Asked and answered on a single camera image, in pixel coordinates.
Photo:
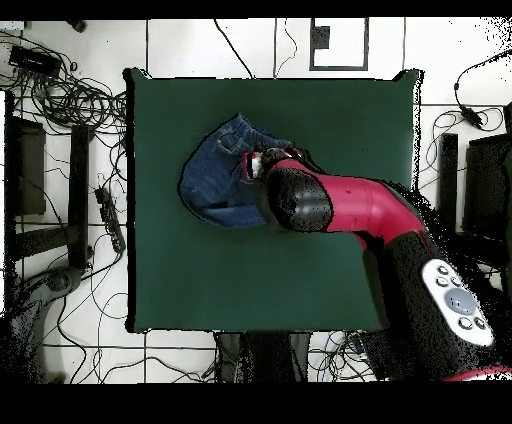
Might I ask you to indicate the blue denim jeans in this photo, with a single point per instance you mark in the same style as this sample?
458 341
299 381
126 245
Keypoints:
208 180

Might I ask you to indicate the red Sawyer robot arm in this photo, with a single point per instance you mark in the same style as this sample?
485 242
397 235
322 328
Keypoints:
360 204

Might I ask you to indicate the dark green tablecloth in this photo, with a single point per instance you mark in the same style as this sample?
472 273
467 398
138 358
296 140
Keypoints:
160 120

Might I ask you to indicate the black power strip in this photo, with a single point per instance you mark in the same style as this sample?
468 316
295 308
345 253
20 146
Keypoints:
110 218

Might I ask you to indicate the small dark square box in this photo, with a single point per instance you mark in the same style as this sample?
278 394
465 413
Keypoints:
321 38

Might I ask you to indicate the black metal stand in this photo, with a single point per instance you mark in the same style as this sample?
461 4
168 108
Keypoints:
448 168
78 180

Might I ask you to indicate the grey stand base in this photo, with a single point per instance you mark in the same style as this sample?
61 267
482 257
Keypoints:
60 280

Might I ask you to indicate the person's shoe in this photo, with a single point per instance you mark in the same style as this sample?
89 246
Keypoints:
78 26

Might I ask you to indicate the black electronics box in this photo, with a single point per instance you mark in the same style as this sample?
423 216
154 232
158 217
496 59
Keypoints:
34 60

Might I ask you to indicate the grey square frame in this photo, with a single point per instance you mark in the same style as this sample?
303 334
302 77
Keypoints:
339 67

